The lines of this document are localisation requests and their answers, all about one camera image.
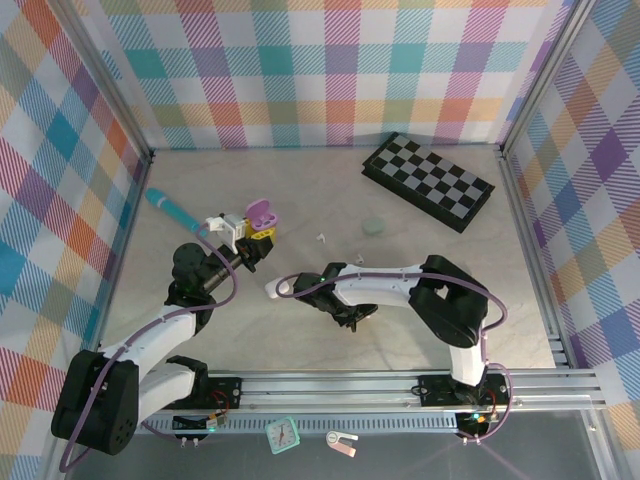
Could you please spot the lilac earbud charging case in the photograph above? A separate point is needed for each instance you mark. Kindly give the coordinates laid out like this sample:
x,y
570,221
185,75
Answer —
x,y
260,210

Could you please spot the mint green earbud charging case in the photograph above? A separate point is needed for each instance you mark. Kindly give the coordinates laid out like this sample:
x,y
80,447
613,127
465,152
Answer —
x,y
372,226

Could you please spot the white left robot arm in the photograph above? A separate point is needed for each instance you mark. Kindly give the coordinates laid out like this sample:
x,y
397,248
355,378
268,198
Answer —
x,y
155,335

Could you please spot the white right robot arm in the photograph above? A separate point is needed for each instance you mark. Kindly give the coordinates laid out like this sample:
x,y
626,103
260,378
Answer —
x,y
390,285

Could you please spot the teal marker pen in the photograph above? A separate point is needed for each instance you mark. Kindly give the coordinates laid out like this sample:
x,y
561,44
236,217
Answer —
x,y
172,209

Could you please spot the small teal alarm clock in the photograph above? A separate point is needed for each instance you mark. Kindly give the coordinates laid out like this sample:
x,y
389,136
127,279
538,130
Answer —
x,y
282,435

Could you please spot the black folding chessboard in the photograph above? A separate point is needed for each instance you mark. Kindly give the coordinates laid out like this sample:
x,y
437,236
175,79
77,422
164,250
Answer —
x,y
430,180

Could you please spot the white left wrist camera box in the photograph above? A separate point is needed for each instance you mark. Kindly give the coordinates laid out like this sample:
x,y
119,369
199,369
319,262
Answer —
x,y
230,227

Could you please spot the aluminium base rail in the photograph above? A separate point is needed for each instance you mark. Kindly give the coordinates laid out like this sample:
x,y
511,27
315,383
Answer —
x,y
350,390

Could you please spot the aluminium side rail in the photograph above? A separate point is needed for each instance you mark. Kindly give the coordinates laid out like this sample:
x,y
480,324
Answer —
x,y
128,220
535,260

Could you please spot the aluminium frame post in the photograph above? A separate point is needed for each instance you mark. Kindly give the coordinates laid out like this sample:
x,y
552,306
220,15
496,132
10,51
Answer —
x,y
107,80
545,75

